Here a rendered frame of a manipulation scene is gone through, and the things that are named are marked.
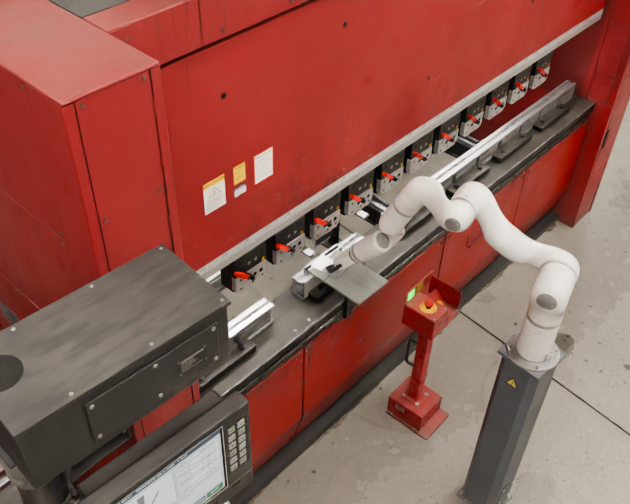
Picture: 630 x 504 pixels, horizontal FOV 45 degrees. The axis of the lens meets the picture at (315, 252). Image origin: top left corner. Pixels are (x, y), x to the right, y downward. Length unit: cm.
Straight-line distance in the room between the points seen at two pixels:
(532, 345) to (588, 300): 190
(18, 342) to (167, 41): 83
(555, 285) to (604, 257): 245
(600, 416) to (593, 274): 105
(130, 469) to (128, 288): 41
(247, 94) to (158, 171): 53
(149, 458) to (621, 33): 345
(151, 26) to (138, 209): 44
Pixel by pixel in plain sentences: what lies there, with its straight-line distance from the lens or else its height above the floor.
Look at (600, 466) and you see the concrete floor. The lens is 395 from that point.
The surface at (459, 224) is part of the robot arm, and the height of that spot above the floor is 155.
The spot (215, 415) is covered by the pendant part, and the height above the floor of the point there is 160.
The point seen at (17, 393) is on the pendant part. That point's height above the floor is 195.
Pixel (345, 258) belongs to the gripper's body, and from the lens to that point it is 292.
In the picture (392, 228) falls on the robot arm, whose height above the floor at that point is 137.
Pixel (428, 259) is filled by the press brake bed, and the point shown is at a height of 69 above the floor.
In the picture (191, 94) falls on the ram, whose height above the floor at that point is 203.
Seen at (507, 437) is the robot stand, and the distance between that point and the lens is 315.
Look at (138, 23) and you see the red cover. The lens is 192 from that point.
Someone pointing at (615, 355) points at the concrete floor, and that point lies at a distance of 442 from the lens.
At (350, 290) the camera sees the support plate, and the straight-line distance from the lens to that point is 299.
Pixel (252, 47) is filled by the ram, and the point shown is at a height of 209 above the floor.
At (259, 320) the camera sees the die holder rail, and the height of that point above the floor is 94.
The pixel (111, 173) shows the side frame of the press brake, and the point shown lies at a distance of 177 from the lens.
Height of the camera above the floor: 311
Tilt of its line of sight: 42 degrees down
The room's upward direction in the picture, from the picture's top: 2 degrees clockwise
